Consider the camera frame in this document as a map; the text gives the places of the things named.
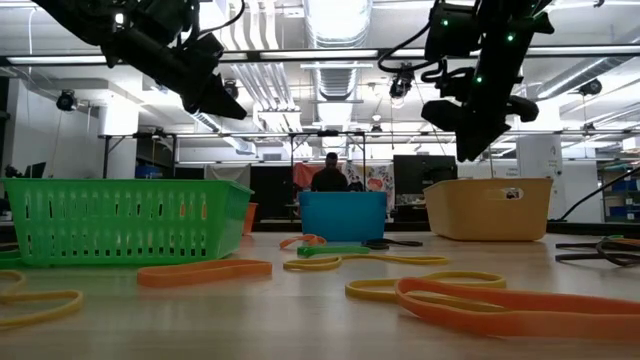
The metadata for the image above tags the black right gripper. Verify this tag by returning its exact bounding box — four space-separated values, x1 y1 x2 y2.
421 69 540 162

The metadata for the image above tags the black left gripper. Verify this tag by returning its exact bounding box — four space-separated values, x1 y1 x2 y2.
102 27 248 119

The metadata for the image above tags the yellow plastic bin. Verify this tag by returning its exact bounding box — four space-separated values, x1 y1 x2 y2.
423 177 554 243

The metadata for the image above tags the black rubber band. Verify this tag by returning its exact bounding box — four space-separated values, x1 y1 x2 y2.
361 237 424 251

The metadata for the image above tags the small orange rubber band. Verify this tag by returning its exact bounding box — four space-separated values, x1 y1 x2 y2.
278 233 328 250

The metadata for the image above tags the green slotted plastic basket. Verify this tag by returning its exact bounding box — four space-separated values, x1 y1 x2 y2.
1 177 255 268

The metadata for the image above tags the large orange rubber band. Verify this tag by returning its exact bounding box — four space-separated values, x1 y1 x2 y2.
393 276 640 342

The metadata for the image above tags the yellow rubber band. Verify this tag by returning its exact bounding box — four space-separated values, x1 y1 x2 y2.
344 270 508 303
0 269 85 332
282 252 450 273

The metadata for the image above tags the black monitor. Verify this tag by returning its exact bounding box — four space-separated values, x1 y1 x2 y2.
393 154 458 197

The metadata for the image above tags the grey cloth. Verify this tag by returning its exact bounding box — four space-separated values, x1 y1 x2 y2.
203 163 252 190

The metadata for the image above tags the blue crate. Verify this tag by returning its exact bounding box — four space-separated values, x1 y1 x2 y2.
134 164 164 180

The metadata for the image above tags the floral cloth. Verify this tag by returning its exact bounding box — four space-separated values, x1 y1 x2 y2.
347 163 396 204

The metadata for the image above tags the red cloth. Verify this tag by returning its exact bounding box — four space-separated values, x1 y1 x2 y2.
292 162 321 201

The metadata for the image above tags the orange plastic basket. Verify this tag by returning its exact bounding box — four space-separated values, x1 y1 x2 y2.
242 201 259 237

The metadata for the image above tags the person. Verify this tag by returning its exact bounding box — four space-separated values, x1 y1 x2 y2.
309 152 366 193

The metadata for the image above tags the storage shelf with blue bins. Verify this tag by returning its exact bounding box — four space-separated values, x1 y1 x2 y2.
601 162 640 224

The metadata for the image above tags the blue plastic bin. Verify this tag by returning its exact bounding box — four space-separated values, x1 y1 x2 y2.
298 190 389 244

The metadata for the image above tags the small dark monitor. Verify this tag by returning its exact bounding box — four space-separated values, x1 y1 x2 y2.
23 160 48 180

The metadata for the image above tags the black slanted cable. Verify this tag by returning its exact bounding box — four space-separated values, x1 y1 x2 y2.
556 166 640 222

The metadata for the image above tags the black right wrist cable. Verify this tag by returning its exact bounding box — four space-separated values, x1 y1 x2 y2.
377 19 451 76

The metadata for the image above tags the black metal gantry frame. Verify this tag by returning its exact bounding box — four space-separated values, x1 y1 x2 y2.
98 128 640 181

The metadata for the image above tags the silver ventilation duct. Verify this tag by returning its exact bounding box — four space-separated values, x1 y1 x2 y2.
302 0 375 101

